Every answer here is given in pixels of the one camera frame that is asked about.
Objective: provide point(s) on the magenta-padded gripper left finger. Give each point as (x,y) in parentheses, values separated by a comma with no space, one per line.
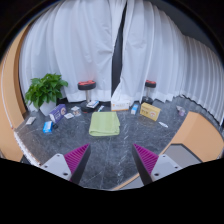
(56,164)

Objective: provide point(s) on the white pen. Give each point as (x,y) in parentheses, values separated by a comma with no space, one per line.
(163,124)

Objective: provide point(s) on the small black round object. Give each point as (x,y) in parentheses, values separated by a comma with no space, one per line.
(55,126)

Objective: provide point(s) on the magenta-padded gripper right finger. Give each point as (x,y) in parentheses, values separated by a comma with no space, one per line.
(165,165)

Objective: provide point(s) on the small blue-white carton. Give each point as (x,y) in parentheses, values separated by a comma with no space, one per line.
(134,108)

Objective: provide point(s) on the green towel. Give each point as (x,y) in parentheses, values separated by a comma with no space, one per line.
(104,124)

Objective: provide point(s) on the green plant in white pot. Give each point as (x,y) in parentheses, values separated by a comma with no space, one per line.
(45,90)

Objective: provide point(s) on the orange wooden panel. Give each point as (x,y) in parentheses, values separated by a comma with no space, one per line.
(10,90)

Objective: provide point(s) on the blister pack of pills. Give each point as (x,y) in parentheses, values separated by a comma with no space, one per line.
(77,113)

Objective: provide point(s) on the black stool with red top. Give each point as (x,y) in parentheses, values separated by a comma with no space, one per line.
(150,83)
(87,85)

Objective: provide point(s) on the orange wooden desk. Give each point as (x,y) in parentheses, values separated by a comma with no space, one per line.
(200,133)

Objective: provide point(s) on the white and orange tissue box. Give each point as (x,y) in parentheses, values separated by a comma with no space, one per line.
(120,105)

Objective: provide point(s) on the white tube with teal cap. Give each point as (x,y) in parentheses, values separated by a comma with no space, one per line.
(100,108)

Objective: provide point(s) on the yellow cardboard box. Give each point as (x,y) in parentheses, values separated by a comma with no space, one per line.
(150,111)

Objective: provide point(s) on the white sachet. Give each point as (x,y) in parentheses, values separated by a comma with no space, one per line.
(69,115)

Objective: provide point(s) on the white printed card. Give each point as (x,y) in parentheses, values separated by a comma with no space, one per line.
(75,108)

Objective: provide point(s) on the flat white packet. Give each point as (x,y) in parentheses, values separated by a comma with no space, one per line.
(30,120)

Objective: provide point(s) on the purple cardboard box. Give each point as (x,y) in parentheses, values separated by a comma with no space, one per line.
(57,113)

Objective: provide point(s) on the blue and white box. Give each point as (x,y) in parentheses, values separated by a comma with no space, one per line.
(47,127)

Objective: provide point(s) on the white curtain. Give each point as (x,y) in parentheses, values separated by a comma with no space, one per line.
(80,43)
(166,56)

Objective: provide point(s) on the stack of white-blue booklets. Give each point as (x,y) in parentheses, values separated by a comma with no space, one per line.
(92,104)

